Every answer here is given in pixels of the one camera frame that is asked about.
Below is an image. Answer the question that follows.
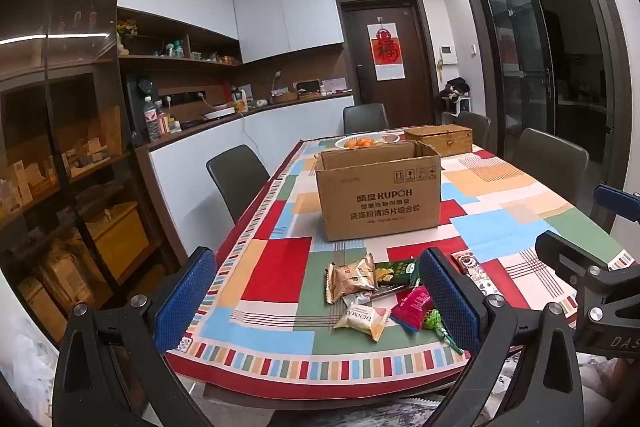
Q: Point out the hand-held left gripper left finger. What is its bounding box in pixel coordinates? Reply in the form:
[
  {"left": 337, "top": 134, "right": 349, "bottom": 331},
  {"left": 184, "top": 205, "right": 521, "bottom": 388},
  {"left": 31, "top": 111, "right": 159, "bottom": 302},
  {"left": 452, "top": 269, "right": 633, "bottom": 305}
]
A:
[{"left": 52, "top": 247, "right": 221, "bottom": 427}]

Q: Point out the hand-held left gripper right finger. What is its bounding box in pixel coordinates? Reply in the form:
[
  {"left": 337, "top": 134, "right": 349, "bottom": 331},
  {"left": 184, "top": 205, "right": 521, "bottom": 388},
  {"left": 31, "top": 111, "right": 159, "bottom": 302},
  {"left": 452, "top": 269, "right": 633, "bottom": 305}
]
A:
[{"left": 417, "top": 248, "right": 581, "bottom": 427}]

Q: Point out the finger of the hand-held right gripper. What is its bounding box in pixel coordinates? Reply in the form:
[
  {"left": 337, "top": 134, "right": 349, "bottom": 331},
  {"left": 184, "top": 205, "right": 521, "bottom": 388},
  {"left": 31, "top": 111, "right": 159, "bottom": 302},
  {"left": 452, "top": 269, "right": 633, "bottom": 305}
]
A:
[
  {"left": 593, "top": 184, "right": 640, "bottom": 222},
  {"left": 535, "top": 231, "right": 623, "bottom": 278}
]

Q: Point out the green lollipop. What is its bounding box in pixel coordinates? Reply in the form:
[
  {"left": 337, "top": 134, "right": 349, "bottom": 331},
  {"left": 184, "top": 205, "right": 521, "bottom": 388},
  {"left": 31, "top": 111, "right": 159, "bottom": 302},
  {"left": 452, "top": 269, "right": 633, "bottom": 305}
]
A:
[{"left": 424, "top": 311, "right": 465, "bottom": 355}]

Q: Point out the brown cardboard box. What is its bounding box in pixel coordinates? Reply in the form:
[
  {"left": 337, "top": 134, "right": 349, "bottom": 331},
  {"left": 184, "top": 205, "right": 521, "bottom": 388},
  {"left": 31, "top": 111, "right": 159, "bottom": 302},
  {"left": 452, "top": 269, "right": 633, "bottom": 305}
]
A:
[{"left": 315, "top": 139, "right": 442, "bottom": 243}]

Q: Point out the white brown-printed snack packet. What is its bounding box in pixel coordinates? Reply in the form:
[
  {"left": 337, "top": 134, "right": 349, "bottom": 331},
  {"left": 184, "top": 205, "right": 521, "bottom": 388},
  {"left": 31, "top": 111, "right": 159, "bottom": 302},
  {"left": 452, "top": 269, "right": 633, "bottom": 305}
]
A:
[{"left": 450, "top": 249, "right": 501, "bottom": 298}]

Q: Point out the red snack packet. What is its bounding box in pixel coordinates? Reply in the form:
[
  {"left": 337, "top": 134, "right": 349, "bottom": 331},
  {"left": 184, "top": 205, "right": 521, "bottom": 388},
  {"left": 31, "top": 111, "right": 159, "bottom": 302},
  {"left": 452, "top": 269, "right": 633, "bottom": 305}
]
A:
[{"left": 390, "top": 285, "right": 437, "bottom": 333}]

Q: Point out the green snack packet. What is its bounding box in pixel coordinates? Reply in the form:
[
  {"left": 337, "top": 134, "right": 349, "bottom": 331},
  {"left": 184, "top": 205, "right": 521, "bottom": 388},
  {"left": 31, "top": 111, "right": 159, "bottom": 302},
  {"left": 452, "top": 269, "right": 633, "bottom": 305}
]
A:
[{"left": 374, "top": 258, "right": 420, "bottom": 288}]

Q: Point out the dark grey dining chair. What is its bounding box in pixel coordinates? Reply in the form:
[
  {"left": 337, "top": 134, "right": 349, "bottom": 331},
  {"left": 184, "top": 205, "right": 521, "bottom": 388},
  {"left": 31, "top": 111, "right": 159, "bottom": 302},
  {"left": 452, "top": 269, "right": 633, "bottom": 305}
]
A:
[
  {"left": 206, "top": 144, "right": 271, "bottom": 225},
  {"left": 512, "top": 128, "right": 591, "bottom": 208},
  {"left": 455, "top": 111, "right": 492, "bottom": 150},
  {"left": 343, "top": 103, "right": 390, "bottom": 135}
]

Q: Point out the yellow storage box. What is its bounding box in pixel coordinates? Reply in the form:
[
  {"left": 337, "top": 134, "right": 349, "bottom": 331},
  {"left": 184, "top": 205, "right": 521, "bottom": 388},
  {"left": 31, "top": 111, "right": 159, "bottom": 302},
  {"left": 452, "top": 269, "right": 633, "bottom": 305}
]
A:
[{"left": 85, "top": 202, "right": 151, "bottom": 280}]

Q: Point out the white cake packet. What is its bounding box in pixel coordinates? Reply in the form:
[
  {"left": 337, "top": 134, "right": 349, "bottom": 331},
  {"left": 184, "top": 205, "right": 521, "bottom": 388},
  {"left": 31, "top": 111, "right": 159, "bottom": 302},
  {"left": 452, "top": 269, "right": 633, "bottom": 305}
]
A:
[{"left": 333, "top": 301, "right": 392, "bottom": 339}]

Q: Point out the colourful checked tablecloth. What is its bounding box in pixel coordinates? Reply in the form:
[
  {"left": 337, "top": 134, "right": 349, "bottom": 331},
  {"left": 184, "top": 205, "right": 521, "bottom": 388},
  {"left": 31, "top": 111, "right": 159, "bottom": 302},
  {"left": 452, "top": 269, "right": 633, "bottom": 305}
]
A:
[{"left": 165, "top": 127, "right": 636, "bottom": 395}]

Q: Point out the gold snack packet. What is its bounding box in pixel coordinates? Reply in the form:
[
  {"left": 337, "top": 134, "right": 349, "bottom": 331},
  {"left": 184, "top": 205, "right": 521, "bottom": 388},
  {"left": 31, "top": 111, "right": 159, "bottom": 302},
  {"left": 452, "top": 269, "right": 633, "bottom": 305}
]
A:
[{"left": 326, "top": 253, "right": 377, "bottom": 304}]

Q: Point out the white sideboard with dark top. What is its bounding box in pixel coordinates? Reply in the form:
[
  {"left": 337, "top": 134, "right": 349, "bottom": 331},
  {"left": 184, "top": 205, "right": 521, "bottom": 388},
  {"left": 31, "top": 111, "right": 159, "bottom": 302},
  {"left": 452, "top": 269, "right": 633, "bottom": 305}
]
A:
[{"left": 135, "top": 94, "right": 356, "bottom": 228}]

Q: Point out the wicker box with lid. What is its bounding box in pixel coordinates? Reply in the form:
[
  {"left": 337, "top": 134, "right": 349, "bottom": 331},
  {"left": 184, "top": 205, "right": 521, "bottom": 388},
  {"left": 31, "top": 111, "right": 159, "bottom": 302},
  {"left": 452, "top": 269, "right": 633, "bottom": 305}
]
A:
[{"left": 404, "top": 124, "right": 473, "bottom": 158}]

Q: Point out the dark sliding glass door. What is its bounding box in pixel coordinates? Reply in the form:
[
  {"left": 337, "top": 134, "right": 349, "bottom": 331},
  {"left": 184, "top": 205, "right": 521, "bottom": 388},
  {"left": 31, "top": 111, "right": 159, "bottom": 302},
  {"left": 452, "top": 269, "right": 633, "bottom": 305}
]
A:
[{"left": 457, "top": 0, "right": 631, "bottom": 228}]

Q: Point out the white plastic fruit basket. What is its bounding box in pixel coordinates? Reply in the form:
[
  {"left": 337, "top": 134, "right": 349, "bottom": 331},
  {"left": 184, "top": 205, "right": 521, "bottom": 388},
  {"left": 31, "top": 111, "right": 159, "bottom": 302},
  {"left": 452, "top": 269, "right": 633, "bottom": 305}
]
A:
[{"left": 334, "top": 133, "right": 401, "bottom": 151}]

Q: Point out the clear water bottle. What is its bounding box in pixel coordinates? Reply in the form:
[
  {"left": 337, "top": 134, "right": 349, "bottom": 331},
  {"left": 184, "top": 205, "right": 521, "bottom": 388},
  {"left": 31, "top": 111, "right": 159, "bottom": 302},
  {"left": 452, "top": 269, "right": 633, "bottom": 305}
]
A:
[{"left": 144, "top": 97, "right": 162, "bottom": 142}]

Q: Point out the black bag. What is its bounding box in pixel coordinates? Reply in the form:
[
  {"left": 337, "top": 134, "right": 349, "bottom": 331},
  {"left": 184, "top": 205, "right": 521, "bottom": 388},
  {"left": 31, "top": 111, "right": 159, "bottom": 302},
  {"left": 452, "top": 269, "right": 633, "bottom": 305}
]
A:
[{"left": 442, "top": 78, "right": 472, "bottom": 104}]

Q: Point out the black coffee machine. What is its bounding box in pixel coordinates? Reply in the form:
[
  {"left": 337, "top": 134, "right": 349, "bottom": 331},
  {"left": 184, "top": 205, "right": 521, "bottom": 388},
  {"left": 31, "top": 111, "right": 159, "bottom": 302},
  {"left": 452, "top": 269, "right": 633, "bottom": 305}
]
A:
[{"left": 125, "top": 74, "right": 161, "bottom": 142}]

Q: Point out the glass display cabinet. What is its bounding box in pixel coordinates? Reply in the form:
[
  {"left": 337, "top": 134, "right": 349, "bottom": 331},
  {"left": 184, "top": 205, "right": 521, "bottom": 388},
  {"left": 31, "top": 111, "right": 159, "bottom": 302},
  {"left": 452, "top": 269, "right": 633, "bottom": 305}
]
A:
[{"left": 0, "top": 0, "right": 181, "bottom": 358}]

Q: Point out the dark brown door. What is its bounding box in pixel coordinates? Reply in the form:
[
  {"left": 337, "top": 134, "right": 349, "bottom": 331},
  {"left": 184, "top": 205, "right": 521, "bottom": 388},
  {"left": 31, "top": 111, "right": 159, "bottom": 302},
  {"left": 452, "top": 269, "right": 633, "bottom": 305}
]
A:
[{"left": 336, "top": 0, "right": 437, "bottom": 128}]

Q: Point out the white power cable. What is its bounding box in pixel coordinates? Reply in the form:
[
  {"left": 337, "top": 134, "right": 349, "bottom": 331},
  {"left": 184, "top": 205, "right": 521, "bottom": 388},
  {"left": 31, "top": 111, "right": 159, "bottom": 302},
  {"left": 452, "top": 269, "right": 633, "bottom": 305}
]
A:
[{"left": 239, "top": 109, "right": 262, "bottom": 158}]

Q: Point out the wall power strip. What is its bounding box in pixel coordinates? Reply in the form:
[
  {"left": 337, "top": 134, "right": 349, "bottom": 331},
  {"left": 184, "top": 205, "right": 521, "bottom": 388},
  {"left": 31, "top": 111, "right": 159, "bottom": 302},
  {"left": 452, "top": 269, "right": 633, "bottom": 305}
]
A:
[{"left": 159, "top": 91, "right": 206, "bottom": 105}]

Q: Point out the wooden wall shelf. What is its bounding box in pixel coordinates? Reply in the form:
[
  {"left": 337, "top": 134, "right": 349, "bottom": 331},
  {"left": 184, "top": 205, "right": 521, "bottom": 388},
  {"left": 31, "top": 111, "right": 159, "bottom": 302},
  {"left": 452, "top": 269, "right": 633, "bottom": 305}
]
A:
[{"left": 117, "top": 7, "right": 243, "bottom": 68}]

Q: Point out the red hanging wall calendar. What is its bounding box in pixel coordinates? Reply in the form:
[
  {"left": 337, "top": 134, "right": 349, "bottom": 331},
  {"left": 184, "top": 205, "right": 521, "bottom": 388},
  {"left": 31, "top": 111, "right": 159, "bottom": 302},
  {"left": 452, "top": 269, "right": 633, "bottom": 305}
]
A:
[{"left": 368, "top": 23, "right": 405, "bottom": 82}]

